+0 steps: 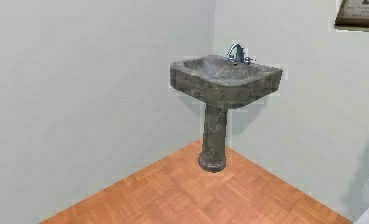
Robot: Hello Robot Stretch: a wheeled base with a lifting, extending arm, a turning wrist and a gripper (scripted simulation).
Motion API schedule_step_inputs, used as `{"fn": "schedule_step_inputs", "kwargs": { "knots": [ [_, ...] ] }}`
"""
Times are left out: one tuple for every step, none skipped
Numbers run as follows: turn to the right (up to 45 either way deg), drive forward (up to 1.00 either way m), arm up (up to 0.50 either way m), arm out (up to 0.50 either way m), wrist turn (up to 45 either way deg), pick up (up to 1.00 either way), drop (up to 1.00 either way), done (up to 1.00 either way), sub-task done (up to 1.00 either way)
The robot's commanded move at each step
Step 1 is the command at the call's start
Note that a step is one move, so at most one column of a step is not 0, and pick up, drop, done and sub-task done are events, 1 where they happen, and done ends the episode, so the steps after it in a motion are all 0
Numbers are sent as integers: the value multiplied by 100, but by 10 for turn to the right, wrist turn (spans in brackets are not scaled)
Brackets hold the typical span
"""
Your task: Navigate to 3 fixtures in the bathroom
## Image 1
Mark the chrome sink faucet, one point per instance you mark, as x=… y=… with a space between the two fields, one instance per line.
x=237 y=54

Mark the dark framed wall picture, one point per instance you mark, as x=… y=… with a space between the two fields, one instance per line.
x=357 y=15

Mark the dark grey stone pedestal sink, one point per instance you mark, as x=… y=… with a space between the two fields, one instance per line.
x=222 y=86

